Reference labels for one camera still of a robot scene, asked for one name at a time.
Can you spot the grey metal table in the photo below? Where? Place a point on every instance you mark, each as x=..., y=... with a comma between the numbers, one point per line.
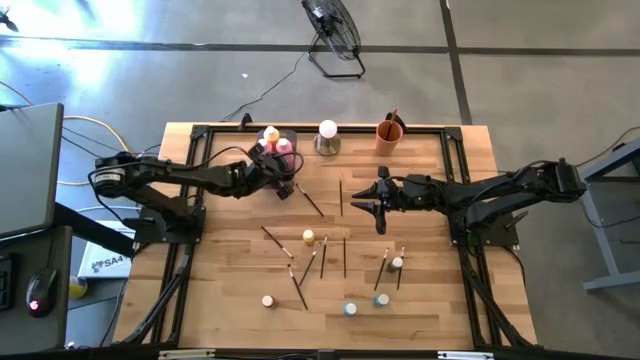
x=598, y=235

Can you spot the large pink paint bottle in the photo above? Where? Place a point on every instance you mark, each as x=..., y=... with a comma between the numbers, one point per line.
x=284, y=146
x=265, y=145

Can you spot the black computer mouse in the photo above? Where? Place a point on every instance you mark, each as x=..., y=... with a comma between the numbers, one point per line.
x=41, y=292

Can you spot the small red paint bottle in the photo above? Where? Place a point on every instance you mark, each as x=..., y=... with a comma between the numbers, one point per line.
x=268, y=300

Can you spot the grey monitor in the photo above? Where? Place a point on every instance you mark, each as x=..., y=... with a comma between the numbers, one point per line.
x=30, y=165

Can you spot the long paintbrush orange ferrule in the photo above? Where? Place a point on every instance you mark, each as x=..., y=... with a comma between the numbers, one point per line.
x=391, y=122

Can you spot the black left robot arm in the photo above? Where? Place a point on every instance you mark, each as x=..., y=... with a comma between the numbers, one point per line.
x=165, y=172

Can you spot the small green paint bottle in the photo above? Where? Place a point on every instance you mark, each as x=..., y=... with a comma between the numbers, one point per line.
x=396, y=261

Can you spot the black keyboard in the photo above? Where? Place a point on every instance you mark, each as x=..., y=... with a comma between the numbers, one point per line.
x=7, y=285

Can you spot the small blue paint bottle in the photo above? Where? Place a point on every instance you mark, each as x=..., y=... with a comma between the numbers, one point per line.
x=350, y=309
x=382, y=299

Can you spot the small yellow round container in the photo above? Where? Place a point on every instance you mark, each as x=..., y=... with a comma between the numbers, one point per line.
x=78, y=288

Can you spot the black frame bracket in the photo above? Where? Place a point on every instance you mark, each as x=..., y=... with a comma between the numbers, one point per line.
x=403, y=124
x=245, y=120

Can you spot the black paintbrush orange ferrule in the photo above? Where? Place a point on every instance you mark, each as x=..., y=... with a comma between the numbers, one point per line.
x=341, y=197
x=344, y=257

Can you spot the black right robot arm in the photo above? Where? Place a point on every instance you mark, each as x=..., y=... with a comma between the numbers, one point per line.
x=500, y=192

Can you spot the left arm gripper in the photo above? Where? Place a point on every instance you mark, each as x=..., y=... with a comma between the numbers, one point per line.
x=255, y=177

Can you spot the orange plastic cup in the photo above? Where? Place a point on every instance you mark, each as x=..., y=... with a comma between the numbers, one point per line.
x=389, y=145

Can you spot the brass lamp with white bulb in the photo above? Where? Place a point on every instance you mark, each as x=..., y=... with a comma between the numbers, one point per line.
x=327, y=129

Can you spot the large yellow paint bottle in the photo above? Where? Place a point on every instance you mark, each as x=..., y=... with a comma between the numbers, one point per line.
x=271, y=134

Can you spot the small yellow paint bottle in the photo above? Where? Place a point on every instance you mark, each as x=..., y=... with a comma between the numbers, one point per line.
x=309, y=235

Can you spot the silver aluminium post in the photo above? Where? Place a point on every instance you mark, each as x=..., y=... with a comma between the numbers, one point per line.
x=465, y=355
x=185, y=355

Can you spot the white printed cardboard box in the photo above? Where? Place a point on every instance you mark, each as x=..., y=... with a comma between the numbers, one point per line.
x=107, y=262

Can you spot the grey translucent plastic bin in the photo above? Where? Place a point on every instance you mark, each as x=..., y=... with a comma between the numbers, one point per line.
x=287, y=132

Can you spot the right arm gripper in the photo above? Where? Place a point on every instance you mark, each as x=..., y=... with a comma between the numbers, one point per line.
x=410, y=192

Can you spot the dark grey desk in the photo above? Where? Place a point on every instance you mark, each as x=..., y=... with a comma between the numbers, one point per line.
x=45, y=245

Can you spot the black floor fan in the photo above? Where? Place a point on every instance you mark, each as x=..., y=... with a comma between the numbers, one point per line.
x=332, y=25

